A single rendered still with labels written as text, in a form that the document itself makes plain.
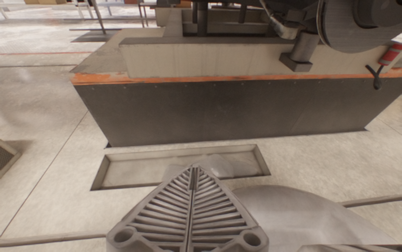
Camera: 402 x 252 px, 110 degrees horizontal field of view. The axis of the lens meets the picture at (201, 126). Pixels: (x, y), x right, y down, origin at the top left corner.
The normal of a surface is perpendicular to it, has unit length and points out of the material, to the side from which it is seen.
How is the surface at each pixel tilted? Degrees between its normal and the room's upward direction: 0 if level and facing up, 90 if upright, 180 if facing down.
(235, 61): 90
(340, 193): 0
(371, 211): 0
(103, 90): 90
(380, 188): 0
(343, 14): 90
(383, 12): 90
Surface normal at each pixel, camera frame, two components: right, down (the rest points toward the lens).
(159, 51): 0.11, 0.70
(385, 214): 0.03, -0.72
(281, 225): -0.01, 0.39
